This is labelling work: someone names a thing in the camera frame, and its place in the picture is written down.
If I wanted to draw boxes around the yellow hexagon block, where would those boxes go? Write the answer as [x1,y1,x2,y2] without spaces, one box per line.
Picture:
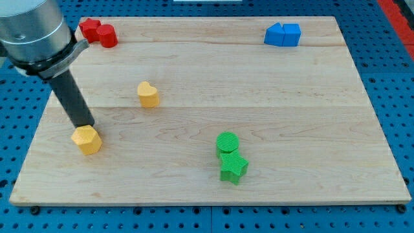
[71,125,102,155]

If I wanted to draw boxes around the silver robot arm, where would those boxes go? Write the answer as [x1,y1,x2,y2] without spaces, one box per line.
[1,0,89,80]

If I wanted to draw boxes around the wooden board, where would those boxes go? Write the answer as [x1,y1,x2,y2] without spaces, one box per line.
[10,16,411,206]

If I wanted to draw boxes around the green cylinder block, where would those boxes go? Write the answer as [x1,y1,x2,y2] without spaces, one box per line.
[216,131,239,158]

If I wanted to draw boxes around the green star block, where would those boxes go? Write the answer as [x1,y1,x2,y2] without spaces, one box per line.
[220,150,249,185]

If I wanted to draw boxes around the yellow heart block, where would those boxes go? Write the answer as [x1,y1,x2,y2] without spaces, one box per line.
[137,81,160,108]

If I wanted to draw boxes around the blue triangle block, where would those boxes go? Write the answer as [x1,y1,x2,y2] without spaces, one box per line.
[264,23,285,47]

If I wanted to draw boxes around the blue pentagon block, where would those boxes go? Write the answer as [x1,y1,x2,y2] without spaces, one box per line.
[282,23,301,47]

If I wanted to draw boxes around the red cylinder block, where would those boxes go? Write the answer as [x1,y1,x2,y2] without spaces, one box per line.
[96,24,118,48]

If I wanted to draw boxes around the red star block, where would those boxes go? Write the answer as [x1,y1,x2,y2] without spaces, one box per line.
[79,18,101,43]

